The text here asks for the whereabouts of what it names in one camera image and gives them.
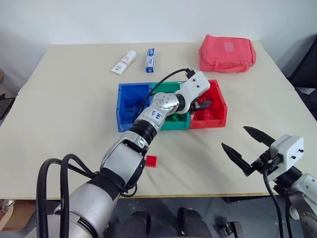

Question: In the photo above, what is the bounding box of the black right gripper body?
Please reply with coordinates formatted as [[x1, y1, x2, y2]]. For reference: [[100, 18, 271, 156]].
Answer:
[[244, 148, 282, 178]]

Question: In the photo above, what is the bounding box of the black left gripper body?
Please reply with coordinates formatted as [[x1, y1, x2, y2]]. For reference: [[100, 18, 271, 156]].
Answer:
[[190, 98, 203, 113]]

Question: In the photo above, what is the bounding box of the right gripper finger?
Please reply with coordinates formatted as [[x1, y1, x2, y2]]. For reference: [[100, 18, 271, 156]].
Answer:
[[221, 142, 254, 175], [243, 126, 276, 150]]

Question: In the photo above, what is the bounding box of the red toy blocks pile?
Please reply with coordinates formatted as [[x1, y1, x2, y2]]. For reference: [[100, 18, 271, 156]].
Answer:
[[195, 110, 216, 121]]

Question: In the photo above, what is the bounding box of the green toy blocks pile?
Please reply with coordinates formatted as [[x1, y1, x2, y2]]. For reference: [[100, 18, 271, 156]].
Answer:
[[165, 113, 187, 123]]

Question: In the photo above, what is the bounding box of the blue toy blocks pile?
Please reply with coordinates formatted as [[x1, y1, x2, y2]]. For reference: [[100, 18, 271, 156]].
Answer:
[[122, 99, 143, 125]]

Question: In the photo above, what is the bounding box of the red plastic bin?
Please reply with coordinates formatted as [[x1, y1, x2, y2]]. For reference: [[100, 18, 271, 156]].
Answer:
[[189, 79, 228, 129]]

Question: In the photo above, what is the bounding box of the green plastic bin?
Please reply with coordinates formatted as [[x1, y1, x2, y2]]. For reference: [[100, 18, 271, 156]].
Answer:
[[148, 81, 192, 131]]

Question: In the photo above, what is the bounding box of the red fabric pouch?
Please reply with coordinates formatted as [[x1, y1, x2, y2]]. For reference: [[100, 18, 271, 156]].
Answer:
[[198, 34, 257, 73]]

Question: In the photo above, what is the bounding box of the blue white toothpaste box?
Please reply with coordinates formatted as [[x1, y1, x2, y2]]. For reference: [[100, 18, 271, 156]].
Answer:
[[144, 48, 158, 74]]

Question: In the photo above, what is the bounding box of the blue plastic bin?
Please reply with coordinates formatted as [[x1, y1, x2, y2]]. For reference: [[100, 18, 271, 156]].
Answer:
[[115, 82, 153, 133]]

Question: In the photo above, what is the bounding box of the small dark metal caster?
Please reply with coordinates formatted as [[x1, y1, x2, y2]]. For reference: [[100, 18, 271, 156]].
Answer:
[[214, 220, 245, 237]]

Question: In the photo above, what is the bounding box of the red toy block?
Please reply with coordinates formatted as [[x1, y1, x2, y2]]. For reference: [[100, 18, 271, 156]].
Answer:
[[146, 155, 159, 169]]

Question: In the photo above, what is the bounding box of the dark rounded shape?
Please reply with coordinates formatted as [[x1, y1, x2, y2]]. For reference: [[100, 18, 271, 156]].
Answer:
[[177, 207, 211, 238]]

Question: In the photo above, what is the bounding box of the white toothpaste tube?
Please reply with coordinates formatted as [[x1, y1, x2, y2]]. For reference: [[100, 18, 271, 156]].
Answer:
[[110, 50, 137, 75]]

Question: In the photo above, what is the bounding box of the black floor object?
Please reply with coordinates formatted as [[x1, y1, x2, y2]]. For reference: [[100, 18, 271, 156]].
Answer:
[[0, 93, 16, 121]]

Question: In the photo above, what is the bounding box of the brown cardboard box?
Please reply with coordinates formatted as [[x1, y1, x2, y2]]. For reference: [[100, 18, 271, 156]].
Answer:
[[0, 198, 37, 232]]

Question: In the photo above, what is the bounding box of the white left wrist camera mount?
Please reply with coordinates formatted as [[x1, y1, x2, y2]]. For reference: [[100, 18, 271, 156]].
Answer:
[[180, 71, 211, 114]]

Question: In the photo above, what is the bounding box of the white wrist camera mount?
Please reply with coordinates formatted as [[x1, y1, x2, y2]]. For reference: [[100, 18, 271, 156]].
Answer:
[[180, 71, 211, 114], [269, 134, 305, 179]]

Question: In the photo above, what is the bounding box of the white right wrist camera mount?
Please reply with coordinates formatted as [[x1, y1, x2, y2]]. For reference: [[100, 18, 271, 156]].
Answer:
[[269, 134, 305, 179]]

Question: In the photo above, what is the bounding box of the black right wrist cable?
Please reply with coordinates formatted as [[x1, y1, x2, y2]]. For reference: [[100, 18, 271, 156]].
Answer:
[[262, 167, 284, 238]]

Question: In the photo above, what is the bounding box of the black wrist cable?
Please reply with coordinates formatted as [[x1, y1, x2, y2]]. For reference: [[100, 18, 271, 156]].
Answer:
[[137, 68, 196, 118], [262, 167, 284, 238]]

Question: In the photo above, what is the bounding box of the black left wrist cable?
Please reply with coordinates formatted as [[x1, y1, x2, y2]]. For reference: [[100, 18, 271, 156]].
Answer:
[[137, 68, 196, 118]]

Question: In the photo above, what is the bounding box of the thick black shoulder cable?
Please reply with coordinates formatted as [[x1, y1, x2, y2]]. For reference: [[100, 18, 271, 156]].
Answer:
[[60, 153, 100, 238], [36, 158, 98, 238]]

